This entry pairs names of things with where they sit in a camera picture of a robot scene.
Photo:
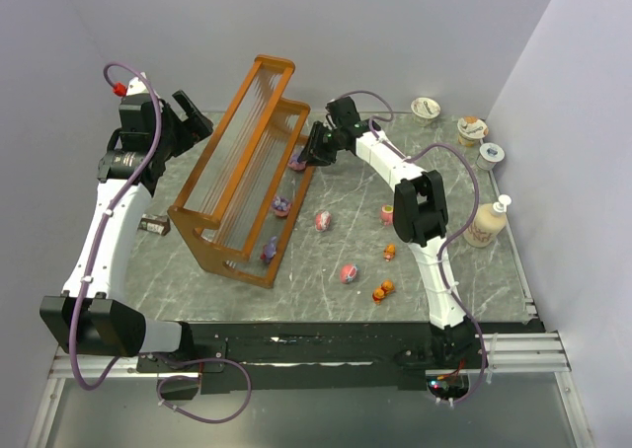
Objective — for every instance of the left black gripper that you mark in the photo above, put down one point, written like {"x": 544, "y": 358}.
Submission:
{"x": 183, "y": 127}

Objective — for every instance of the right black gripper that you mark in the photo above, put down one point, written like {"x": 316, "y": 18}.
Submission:
{"x": 325, "y": 142}

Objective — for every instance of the pink ball purple bunny toy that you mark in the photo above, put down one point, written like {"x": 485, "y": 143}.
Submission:
{"x": 280, "y": 206}

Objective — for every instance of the pink egg toy white frill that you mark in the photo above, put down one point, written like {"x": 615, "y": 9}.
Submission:
{"x": 323, "y": 221}

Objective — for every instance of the small purple bunny toy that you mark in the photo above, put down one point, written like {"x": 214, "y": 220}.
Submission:
{"x": 269, "y": 250}

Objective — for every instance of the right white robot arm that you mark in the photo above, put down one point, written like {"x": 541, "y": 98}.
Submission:
{"x": 420, "y": 214}

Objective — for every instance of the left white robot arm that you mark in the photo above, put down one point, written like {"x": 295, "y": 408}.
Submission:
{"x": 90, "y": 315}

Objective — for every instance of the orange wooden tiered shelf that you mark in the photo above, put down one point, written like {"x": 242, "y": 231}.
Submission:
{"x": 223, "y": 211}

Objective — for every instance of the pink pot toy green top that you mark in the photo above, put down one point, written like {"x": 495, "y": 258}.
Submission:
{"x": 386, "y": 214}

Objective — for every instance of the white yogurt cup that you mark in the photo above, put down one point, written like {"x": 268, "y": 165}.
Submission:
{"x": 425, "y": 110}

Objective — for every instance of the brown chocolate bar wrapper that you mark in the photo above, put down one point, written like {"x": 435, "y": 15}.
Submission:
{"x": 156, "y": 224}

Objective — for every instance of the orange bear toy upper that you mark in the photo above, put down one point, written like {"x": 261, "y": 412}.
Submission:
{"x": 389, "y": 252}

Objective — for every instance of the pink egg toy blue spots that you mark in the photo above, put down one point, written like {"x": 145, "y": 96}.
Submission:
{"x": 348, "y": 273}

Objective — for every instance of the orange yogurt cup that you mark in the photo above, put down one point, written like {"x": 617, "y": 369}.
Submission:
{"x": 471, "y": 130}

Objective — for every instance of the orange bear toy right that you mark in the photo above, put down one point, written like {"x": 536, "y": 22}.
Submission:
{"x": 387, "y": 286}

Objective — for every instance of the beige soap pump bottle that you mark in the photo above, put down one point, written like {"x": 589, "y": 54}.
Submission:
{"x": 489, "y": 221}

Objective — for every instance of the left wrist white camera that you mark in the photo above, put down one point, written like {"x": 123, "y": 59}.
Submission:
{"x": 137, "y": 85}

